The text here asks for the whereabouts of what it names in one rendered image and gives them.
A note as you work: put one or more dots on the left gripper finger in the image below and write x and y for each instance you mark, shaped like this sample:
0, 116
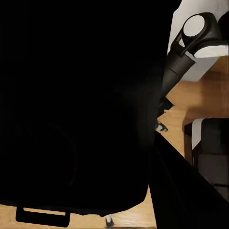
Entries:
182, 198

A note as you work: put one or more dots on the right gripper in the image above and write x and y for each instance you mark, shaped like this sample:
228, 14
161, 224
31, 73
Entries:
170, 79

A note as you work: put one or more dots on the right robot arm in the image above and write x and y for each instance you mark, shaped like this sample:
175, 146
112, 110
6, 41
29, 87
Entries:
203, 36

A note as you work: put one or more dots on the digital camera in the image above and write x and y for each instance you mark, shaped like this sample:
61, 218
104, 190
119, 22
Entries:
80, 85

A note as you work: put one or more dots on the camera tripod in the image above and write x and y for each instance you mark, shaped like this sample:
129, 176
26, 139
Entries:
109, 221

